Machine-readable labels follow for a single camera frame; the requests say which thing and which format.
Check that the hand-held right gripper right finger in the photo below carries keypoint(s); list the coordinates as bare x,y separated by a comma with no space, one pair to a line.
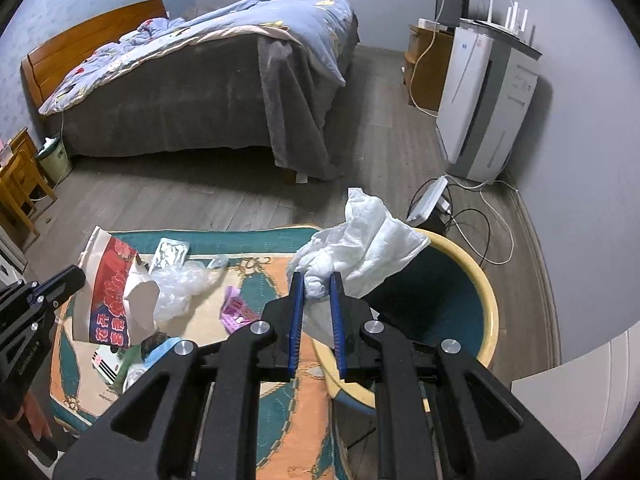
337,325

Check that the round printed horse mat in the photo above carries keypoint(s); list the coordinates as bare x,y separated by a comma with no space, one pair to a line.
272,272

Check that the light blue wrapper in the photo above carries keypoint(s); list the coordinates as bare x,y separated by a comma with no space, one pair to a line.
161,352

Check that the white flat box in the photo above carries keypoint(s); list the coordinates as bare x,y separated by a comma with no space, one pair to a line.
427,202

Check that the white air purifier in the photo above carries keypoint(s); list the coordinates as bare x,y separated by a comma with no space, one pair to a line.
480,105

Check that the red white paper bag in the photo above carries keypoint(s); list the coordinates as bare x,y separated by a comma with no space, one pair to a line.
107,280

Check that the wooden television stand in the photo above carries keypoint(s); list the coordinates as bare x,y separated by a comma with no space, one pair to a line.
430,70

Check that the white furniture panel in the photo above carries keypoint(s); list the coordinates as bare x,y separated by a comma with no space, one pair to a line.
590,400

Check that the small purple white box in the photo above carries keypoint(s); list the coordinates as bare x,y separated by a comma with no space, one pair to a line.
235,310

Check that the clear plastic bag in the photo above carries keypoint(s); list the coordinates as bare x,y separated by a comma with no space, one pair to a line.
180,285

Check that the wooden chair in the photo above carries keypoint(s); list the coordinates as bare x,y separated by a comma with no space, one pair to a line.
20,180

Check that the white striped packet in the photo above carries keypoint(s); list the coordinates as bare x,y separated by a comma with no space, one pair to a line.
106,364

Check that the silver foil blister pack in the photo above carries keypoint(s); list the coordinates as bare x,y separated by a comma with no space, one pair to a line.
170,252

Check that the white tissue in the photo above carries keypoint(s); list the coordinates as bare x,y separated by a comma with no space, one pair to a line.
370,250

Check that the blue floral duvet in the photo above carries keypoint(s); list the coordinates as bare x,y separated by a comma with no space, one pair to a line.
240,20

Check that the white router with antennas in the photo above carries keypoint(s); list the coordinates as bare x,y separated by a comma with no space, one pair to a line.
500,25

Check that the wooden bed headboard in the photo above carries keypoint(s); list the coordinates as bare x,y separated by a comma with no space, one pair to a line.
75,45

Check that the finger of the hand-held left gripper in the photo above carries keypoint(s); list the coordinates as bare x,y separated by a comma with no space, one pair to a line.
60,282

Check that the dark grey sofa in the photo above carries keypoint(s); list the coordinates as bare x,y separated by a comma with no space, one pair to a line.
175,105

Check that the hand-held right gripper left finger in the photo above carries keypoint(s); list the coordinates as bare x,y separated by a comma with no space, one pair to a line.
295,320

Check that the yellow round bin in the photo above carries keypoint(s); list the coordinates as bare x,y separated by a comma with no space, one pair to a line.
482,290

